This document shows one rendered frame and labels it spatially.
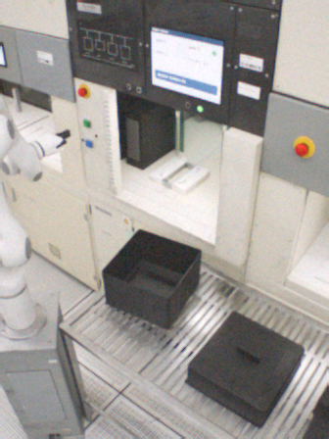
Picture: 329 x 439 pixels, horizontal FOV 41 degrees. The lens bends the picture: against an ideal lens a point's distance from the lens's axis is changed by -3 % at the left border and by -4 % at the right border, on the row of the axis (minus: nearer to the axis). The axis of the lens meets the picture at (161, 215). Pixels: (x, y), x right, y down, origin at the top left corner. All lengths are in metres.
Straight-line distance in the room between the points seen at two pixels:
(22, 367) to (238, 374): 0.82
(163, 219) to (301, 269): 0.62
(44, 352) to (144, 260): 0.56
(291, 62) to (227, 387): 0.97
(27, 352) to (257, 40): 1.29
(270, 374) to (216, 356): 0.18
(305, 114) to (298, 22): 0.26
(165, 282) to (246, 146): 0.66
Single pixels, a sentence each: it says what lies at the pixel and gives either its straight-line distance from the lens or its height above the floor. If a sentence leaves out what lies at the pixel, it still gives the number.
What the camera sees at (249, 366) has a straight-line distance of 1.49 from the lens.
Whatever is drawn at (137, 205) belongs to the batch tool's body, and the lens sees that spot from 2.04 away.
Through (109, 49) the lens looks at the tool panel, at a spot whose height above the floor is 1.56.
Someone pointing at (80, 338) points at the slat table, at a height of 0.76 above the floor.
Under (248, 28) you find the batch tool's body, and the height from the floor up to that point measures 1.74.
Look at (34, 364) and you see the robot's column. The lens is 1.79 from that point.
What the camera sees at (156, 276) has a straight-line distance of 1.82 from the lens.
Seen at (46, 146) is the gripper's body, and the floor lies 1.22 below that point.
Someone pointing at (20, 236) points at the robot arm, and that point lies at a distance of 1.47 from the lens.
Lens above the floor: 2.10
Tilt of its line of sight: 38 degrees down
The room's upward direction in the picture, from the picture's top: 1 degrees counter-clockwise
